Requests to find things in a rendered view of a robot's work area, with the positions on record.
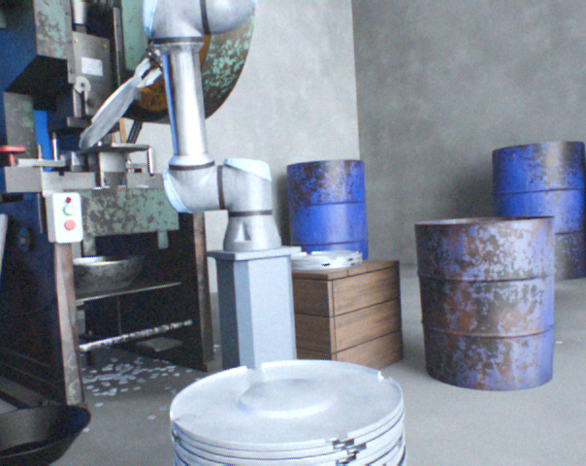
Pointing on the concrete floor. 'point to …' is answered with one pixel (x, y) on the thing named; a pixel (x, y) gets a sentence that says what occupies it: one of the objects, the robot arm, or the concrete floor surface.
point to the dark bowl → (32, 435)
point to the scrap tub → (487, 300)
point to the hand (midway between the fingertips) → (137, 83)
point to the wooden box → (349, 314)
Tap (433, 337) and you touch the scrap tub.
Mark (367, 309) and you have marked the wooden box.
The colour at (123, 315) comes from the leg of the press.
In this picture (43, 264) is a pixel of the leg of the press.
